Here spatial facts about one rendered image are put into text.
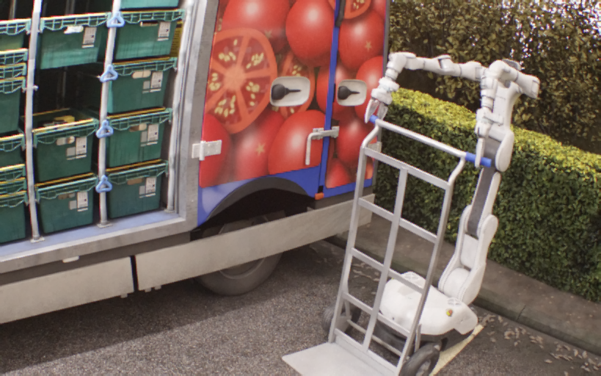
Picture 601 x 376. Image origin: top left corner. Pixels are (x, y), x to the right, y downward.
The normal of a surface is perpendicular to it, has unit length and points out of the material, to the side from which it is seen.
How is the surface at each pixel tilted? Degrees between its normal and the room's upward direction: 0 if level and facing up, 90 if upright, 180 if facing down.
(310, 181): 90
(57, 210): 92
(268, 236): 90
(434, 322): 58
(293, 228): 90
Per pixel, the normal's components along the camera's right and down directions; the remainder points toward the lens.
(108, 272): 0.70, 0.29
